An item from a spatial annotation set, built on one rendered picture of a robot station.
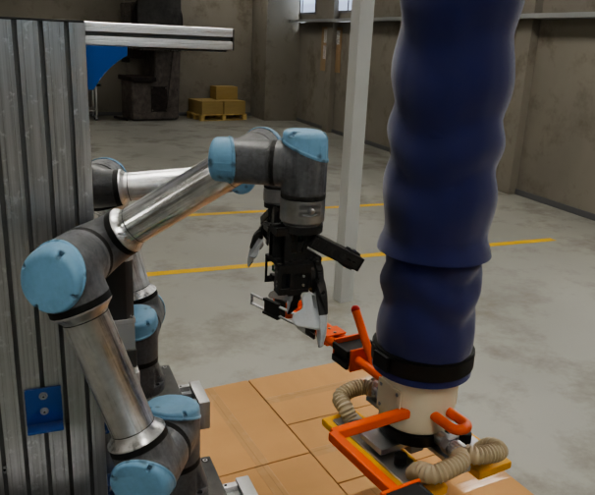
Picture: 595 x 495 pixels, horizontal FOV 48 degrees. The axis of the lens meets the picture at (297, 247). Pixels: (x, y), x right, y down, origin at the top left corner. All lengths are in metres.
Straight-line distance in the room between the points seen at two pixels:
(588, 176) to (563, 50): 1.70
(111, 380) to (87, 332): 0.10
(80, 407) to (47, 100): 0.66
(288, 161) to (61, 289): 0.45
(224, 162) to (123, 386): 0.47
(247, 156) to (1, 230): 0.56
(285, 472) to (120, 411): 1.27
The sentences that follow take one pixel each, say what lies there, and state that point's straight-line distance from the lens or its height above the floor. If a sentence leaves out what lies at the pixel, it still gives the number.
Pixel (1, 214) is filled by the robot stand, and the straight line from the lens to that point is 1.43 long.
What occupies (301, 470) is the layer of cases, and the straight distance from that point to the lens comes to 2.50.
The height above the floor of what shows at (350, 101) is 1.59.
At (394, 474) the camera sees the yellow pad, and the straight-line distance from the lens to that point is 1.50.
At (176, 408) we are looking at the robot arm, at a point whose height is 1.27.
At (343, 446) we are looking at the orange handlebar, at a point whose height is 1.26.
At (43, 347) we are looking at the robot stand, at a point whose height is 1.37.
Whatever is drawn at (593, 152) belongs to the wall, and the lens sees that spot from 9.19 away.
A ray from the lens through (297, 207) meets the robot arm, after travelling 1.07.
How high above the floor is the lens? 2.01
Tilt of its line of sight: 17 degrees down
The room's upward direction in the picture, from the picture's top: 3 degrees clockwise
